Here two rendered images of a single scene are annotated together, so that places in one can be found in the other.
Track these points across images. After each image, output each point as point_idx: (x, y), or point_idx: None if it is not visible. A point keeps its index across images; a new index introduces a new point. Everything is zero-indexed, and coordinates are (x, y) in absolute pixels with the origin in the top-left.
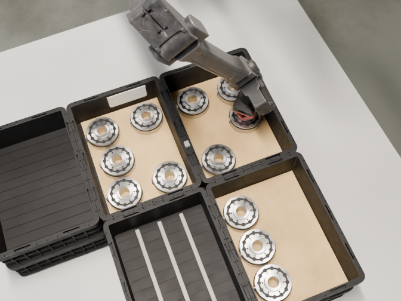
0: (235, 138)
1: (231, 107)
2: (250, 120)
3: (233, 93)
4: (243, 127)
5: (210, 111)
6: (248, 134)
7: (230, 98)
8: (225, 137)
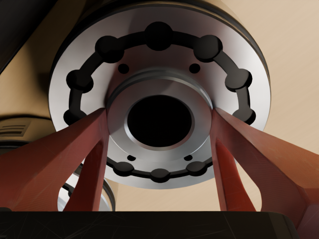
0: (294, 86)
1: (152, 188)
2: (195, 75)
3: (63, 203)
4: (268, 98)
5: (180, 208)
6: (257, 26)
7: (101, 204)
8: (297, 125)
